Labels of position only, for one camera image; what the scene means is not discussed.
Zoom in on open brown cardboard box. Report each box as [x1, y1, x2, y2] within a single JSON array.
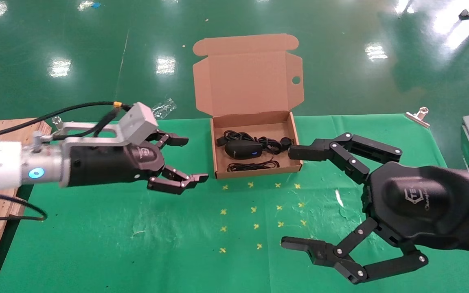
[[192, 34, 304, 180]]

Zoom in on short black left gripper cable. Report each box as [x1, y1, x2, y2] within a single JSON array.
[[92, 109, 118, 137]]

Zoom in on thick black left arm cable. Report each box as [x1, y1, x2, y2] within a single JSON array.
[[0, 191, 48, 221]]

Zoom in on clear crumpled plastic wrapper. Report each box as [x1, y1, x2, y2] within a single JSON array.
[[151, 98, 177, 120]]

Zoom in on black left camera cable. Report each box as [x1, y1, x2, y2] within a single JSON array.
[[0, 101, 132, 143]]

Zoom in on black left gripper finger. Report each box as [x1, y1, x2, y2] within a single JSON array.
[[147, 130, 189, 150], [147, 165, 209, 195]]

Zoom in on black data cable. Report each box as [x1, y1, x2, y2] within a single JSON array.
[[216, 130, 293, 155]]

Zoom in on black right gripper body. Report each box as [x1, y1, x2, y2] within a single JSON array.
[[364, 162, 469, 255]]

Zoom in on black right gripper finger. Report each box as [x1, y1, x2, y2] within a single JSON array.
[[281, 217, 429, 284], [287, 132, 403, 184]]

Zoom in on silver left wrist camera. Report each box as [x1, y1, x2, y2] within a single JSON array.
[[35, 102, 158, 148]]

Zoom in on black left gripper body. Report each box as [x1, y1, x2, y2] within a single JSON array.
[[61, 142, 166, 188]]

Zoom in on black wired mouse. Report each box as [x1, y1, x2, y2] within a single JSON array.
[[224, 140, 281, 172]]

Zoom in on green table cloth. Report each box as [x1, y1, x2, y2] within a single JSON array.
[[0, 114, 469, 293]]

